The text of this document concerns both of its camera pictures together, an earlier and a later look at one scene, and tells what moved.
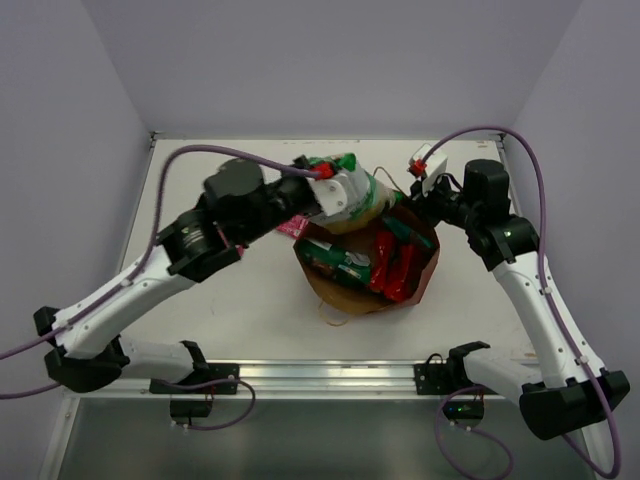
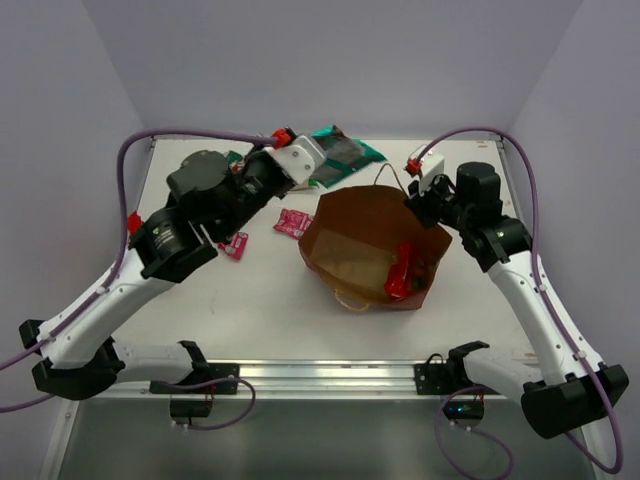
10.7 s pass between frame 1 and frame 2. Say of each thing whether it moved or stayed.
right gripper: stayed
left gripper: moved
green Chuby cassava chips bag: moved
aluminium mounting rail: stayed
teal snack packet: moved
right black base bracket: stayed
